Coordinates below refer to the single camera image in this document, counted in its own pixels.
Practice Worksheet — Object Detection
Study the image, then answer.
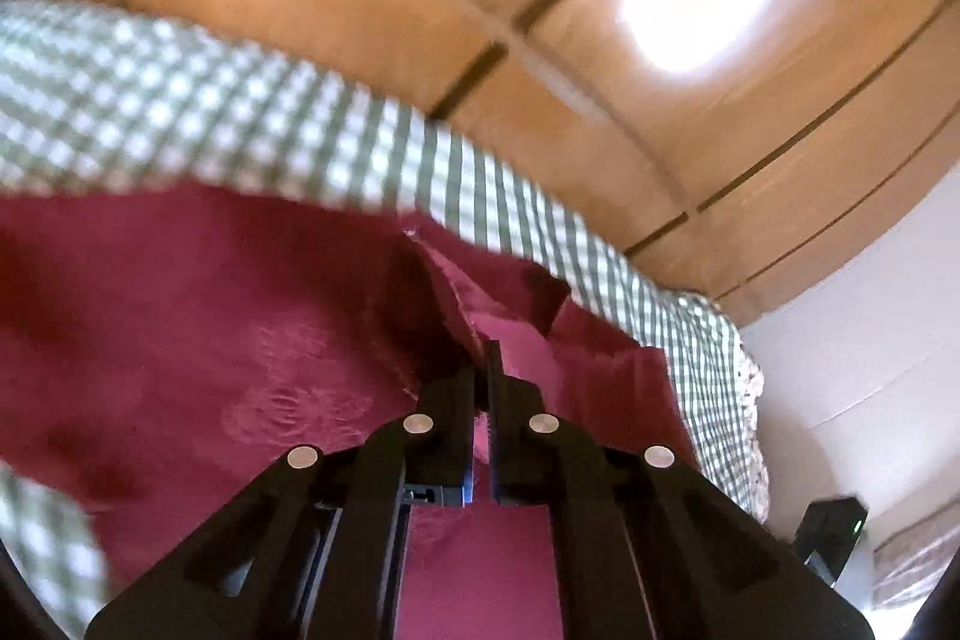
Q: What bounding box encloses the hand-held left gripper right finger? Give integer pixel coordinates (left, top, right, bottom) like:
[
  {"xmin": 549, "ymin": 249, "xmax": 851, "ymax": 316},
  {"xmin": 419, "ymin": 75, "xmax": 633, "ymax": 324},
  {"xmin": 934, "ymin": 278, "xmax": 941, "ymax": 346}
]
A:
[{"xmin": 486, "ymin": 340, "xmax": 876, "ymax": 640}]

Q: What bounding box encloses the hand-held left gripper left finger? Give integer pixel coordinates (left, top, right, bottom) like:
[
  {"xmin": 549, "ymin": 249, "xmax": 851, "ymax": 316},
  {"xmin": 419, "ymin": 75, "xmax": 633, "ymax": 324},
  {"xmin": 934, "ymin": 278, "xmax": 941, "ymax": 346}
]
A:
[{"xmin": 85, "ymin": 367, "xmax": 477, "ymax": 640}]

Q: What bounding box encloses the dark red garment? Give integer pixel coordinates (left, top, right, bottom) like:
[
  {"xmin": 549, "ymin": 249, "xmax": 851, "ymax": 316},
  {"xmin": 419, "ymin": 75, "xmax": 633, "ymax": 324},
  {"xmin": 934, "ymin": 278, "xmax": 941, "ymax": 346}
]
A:
[{"xmin": 0, "ymin": 179, "xmax": 702, "ymax": 640}]

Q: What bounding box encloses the patterned grey cloth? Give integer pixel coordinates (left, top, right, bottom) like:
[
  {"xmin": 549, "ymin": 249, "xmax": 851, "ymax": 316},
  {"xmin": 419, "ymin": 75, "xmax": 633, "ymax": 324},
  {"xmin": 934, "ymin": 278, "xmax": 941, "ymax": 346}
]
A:
[{"xmin": 870, "ymin": 503, "xmax": 960, "ymax": 611}]

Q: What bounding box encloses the green white checked bed sheet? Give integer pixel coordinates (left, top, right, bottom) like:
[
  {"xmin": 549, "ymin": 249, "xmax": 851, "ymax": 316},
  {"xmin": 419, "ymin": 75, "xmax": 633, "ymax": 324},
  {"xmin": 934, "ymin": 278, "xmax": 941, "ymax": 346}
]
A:
[{"xmin": 0, "ymin": 0, "xmax": 760, "ymax": 640}]

